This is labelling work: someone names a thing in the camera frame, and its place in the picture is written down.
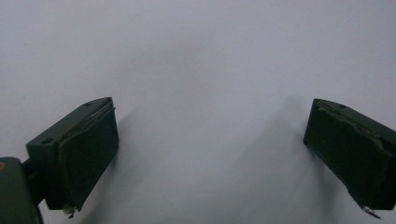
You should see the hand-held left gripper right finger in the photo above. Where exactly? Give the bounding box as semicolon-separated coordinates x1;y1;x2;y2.
303;98;396;219

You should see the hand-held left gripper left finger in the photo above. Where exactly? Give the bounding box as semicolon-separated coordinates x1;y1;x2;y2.
25;96;120;218

